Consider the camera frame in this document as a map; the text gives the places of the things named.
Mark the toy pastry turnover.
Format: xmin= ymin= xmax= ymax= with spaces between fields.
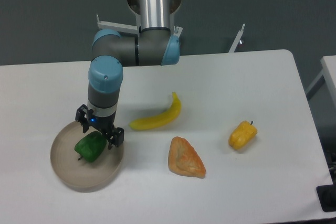
xmin=168 ymin=136 xmax=206 ymax=178

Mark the yellow toy banana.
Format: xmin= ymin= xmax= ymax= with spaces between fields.
xmin=129 ymin=92 xmax=182 ymax=131

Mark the beige round plate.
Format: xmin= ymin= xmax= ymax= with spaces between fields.
xmin=50 ymin=121 xmax=124 ymax=192

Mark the yellow toy bell pepper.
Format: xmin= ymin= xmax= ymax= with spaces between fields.
xmin=228 ymin=121 xmax=258 ymax=151

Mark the black device at edge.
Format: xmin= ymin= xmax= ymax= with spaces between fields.
xmin=316 ymin=184 xmax=336 ymax=212

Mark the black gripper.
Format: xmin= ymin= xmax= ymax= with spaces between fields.
xmin=75 ymin=104 xmax=124 ymax=150

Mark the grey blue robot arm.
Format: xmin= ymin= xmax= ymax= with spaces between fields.
xmin=75 ymin=0 xmax=180 ymax=148

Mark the green toy bell pepper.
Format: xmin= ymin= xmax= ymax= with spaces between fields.
xmin=74 ymin=131 xmax=107 ymax=163

